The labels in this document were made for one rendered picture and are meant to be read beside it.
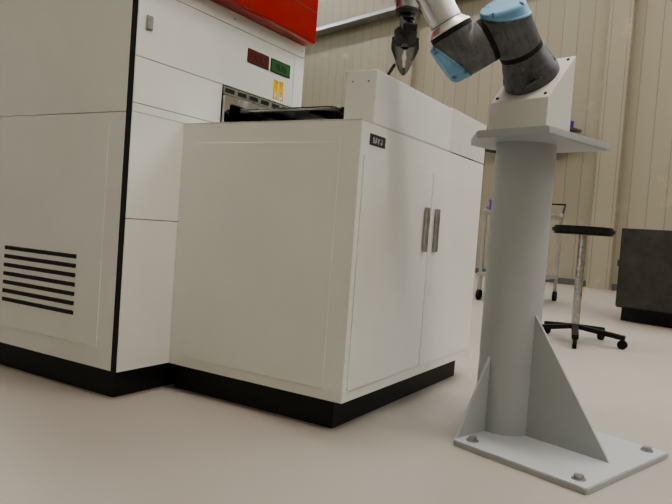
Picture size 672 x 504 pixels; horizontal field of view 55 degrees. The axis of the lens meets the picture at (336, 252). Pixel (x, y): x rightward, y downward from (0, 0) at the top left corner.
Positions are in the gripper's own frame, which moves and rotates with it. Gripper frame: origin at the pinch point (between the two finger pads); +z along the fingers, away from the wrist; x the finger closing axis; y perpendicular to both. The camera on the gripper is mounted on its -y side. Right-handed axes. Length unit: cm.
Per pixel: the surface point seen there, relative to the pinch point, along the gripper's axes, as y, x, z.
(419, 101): -18.8, -3.8, 13.3
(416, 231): -15, -6, 52
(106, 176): -29, 86, 41
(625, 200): 595, -332, 3
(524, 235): -43, -31, 52
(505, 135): -48, -23, 26
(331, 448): -59, 17, 106
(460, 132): 11.7, -21.9, 17.3
